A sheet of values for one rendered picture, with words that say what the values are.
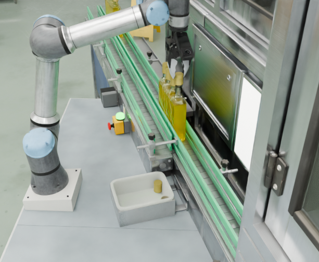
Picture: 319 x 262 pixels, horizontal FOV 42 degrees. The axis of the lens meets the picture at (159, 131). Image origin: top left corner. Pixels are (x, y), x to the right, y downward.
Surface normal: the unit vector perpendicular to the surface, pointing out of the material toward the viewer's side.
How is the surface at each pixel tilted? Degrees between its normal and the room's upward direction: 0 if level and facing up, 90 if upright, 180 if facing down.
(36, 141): 7
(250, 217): 90
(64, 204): 90
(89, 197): 0
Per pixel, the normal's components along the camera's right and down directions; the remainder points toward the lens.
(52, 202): -0.04, 0.57
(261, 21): -0.96, 0.16
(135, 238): 0.00, -0.82
